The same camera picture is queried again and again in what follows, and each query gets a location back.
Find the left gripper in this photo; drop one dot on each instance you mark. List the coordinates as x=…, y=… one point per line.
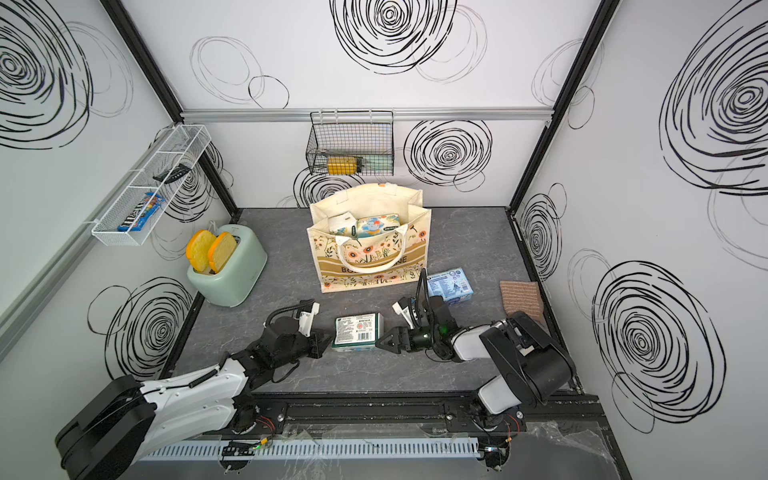
x=319, y=345

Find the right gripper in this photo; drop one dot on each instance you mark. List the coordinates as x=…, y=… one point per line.
x=399, y=336

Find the green white tissue pack under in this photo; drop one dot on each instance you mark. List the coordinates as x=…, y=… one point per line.
x=357, y=332

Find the blue labelled tissue pack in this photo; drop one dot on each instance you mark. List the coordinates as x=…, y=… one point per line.
x=452, y=286

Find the floral canvas tote bag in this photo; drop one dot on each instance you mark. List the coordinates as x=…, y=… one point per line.
x=347, y=264

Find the floral tissue pack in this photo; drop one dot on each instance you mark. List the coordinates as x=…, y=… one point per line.
x=344, y=224
x=375, y=225

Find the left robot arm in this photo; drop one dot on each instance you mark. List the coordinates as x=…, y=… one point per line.
x=129, y=419

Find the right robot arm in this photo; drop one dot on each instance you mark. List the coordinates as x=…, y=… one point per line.
x=531, y=365

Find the mint green toaster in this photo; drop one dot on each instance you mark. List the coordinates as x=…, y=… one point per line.
x=234, y=283

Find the right yellow toast slice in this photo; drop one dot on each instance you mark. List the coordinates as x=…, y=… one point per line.
x=221, y=251

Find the yellow toast slice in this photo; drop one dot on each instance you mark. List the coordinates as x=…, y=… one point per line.
x=221, y=251
x=197, y=249

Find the left yellow toast slice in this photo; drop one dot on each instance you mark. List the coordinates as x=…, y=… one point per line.
x=197, y=249

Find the green item in basket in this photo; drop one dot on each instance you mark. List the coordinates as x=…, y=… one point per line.
x=377, y=165

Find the blue candy packet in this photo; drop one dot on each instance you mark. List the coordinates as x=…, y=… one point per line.
x=142, y=212

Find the black remote on shelf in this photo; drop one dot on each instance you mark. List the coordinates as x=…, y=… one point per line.
x=172, y=175

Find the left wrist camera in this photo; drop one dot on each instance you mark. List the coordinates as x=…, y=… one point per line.
x=306, y=317

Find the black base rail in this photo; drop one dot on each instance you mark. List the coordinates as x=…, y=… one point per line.
x=453, y=411

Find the grey slotted cable duct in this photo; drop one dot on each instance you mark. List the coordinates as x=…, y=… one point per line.
x=319, y=449

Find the black wire wall basket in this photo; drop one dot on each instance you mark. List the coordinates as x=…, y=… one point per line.
x=348, y=133

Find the white wire wall shelf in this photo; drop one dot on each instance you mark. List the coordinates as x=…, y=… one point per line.
x=177, y=144

